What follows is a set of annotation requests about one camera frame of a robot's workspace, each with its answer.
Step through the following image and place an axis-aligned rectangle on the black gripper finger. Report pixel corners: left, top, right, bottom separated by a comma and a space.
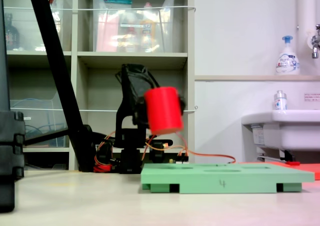
178, 95, 187, 116

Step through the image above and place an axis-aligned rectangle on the white pump soap bottle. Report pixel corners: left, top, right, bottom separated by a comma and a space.
275, 35, 301, 76

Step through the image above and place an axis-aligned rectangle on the green board with holes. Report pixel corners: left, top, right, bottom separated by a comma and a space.
140, 162, 315, 194

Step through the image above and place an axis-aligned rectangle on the thick black tripod leg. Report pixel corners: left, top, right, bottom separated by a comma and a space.
26, 0, 97, 173

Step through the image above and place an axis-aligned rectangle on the small circuit board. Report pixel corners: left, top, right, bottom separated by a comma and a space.
168, 155, 190, 165

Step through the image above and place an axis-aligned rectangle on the red flat mat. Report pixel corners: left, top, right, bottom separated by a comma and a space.
238, 161, 320, 181

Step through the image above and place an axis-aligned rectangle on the red wire bundle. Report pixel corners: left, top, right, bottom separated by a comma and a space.
93, 135, 118, 173

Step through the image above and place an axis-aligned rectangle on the blue cable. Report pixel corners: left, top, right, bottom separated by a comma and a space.
10, 98, 66, 139

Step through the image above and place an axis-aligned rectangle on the metal faucet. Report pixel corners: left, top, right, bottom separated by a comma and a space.
310, 24, 320, 60

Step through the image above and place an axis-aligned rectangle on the orange cable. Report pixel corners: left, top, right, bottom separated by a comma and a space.
141, 132, 237, 164

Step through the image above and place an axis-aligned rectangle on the dark grey post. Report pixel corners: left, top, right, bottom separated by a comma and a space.
0, 0, 11, 112

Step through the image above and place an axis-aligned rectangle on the red cylinder block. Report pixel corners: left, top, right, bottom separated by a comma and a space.
144, 86, 185, 136

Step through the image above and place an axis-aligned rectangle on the dark glass bottle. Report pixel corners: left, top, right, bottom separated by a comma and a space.
4, 13, 21, 51

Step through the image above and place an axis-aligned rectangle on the white sink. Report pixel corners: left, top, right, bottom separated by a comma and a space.
241, 109, 320, 152

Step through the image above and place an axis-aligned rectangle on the small clear bottle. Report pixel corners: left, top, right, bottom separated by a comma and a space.
273, 90, 288, 111

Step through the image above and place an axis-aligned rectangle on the orange labelled bottle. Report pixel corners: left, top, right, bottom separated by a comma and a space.
139, 2, 158, 53

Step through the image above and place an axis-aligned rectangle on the black clamp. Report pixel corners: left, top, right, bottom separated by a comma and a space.
149, 140, 174, 164

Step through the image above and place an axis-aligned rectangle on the thin black tripod brace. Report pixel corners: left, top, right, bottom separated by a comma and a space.
23, 127, 70, 147

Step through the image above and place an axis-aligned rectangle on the notched black stack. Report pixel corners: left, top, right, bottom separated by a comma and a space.
0, 110, 26, 213

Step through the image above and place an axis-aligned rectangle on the beige shelf unit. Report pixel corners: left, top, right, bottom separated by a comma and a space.
0, 0, 196, 171

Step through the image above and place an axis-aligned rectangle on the small clear plastic bin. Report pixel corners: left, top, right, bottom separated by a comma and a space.
3, 0, 65, 52

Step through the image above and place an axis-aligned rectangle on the clear file holder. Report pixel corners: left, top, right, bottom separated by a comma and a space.
9, 99, 70, 148

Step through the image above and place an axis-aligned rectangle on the large clear plastic bin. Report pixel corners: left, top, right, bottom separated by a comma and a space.
91, 0, 176, 53

